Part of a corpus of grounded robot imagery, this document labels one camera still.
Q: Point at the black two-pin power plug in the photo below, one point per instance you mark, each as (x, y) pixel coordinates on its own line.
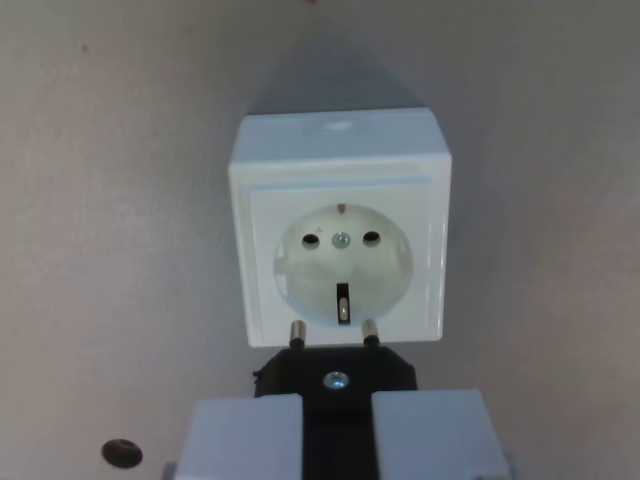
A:
(337, 400)

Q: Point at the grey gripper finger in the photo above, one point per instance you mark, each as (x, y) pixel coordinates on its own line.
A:
(432, 440)
(245, 440)

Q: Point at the white wall socket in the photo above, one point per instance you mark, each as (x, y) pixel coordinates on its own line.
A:
(345, 200)

